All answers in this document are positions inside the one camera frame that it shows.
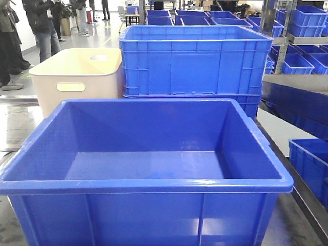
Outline large blue target bin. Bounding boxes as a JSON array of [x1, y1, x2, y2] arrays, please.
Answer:
[[1, 99, 294, 245]]

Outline blue bin lower shelf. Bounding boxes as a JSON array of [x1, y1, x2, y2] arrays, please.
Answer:
[[289, 138, 327, 209]]

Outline large blue ribbed crate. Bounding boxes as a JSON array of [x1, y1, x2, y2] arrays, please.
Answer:
[[119, 25, 273, 97]]

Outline cream plastic tub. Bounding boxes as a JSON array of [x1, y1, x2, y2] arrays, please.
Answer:
[[29, 48, 124, 117]]

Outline steel shelving rack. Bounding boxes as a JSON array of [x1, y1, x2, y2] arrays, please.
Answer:
[[258, 0, 328, 83]]

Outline person in dark jacket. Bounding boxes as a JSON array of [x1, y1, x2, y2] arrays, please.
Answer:
[[22, 0, 60, 63]]

